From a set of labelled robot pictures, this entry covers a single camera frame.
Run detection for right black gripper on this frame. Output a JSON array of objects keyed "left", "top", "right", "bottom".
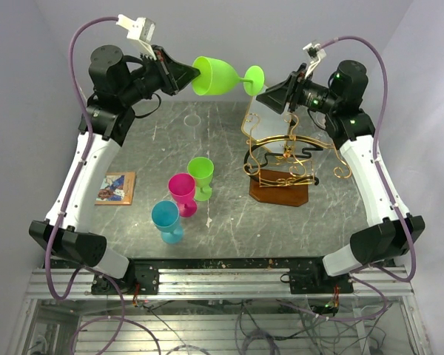
[{"left": 257, "top": 64, "right": 340, "bottom": 115}]

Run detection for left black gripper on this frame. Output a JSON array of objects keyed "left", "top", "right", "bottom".
[{"left": 121, "top": 45, "right": 203, "bottom": 107}]

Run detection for green wine glass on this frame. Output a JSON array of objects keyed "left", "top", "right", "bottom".
[
  {"left": 192, "top": 56, "right": 265, "bottom": 96},
  {"left": 187, "top": 157, "right": 214, "bottom": 202}
]

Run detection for gold wire glass rack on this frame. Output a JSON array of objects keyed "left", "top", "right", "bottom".
[{"left": 242, "top": 112, "right": 352, "bottom": 207}]

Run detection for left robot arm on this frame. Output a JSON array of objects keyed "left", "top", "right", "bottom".
[{"left": 29, "top": 45, "right": 201, "bottom": 294}]

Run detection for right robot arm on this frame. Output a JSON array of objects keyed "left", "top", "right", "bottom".
[{"left": 256, "top": 60, "right": 426, "bottom": 293}]

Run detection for pink wine glass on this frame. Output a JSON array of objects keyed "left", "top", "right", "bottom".
[{"left": 168, "top": 173, "right": 198, "bottom": 217}]

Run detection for blue wine glass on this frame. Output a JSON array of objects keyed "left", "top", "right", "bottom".
[{"left": 151, "top": 200, "right": 184, "bottom": 244}]

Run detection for gold framed mirror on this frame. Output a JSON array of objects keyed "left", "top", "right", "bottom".
[{"left": 241, "top": 98, "right": 291, "bottom": 144}]

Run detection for clear glass near left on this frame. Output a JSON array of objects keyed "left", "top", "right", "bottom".
[{"left": 307, "top": 109, "right": 331, "bottom": 142}]

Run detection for clear glass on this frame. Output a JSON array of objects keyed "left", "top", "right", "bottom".
[
  {"left": 307, "top": 109, "right": 331, "bottom": 142},
  {"left": 184, "top": 114, "right": 201, "bottom": 128}
]

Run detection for clear glass at back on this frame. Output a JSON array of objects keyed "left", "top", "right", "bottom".
[{"left": 184, "top": 114, "right": 201, "bottom": 128}]

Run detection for orange picture card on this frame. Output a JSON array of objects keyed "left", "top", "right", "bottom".
[{"left": 95, "top": 172, "right": 136, "bottom": 206}]

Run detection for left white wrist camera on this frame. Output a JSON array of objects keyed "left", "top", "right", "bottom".
[{"left": 116, "top": 14, "right": 156, "bottom": 60}]

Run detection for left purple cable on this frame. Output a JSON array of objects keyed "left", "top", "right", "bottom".
[{"left": 44, "top": 16, "right": 121, "bottom": 300}]

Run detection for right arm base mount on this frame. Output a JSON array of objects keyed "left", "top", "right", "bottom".
[{"left": 280, "top": 257, "right": 354, "bottom": 294}]

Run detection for aluminium frame rail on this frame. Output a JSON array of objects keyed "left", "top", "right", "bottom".
[{"left": 25, "top": 269, "right": 414, "bottom": 300}]

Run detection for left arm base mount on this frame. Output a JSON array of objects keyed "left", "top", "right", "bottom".
[{"left": 91, "top": 259, "right": 160, "bottom": 296}]

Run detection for loose cables under table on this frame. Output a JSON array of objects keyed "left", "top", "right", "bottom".
[{"left": 70, "top": 295, "right": 393, "bottom": 355}]

